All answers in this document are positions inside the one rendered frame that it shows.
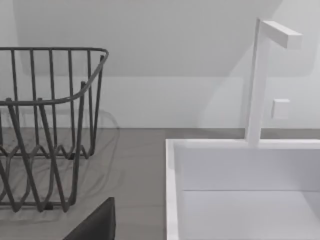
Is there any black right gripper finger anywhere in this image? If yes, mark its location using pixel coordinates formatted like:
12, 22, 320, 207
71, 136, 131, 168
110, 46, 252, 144
62, 196, 117, 240

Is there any white sink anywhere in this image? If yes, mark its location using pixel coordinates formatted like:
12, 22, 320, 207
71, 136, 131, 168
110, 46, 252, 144
165, 138, 320, 240

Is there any tall white tap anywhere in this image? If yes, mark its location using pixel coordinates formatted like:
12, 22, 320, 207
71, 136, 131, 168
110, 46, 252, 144
245, 17, 304, 147

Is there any dark grey wire basket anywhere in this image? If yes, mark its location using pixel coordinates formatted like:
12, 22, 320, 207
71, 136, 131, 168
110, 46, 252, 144
0, 47, 110, 213

